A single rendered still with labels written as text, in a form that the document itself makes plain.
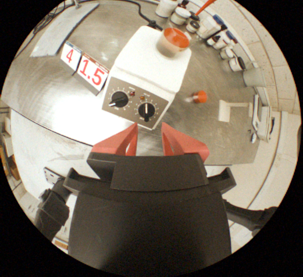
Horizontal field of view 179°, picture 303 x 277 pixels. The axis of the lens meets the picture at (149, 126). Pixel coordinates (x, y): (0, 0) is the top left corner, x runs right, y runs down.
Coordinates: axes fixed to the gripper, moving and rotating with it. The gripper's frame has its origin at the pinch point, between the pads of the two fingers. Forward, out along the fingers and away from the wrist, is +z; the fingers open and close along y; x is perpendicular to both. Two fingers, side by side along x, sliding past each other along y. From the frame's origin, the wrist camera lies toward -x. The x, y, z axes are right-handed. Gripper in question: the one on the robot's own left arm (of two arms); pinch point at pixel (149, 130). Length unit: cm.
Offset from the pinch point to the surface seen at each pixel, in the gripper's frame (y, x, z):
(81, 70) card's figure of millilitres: 16.5, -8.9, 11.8
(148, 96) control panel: 0.2, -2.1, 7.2
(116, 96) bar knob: 6.0, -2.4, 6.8
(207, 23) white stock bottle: -21.1, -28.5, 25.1
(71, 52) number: 19.7, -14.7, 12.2
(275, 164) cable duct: -130, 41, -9
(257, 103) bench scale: -81, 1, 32
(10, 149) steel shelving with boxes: 236, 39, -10
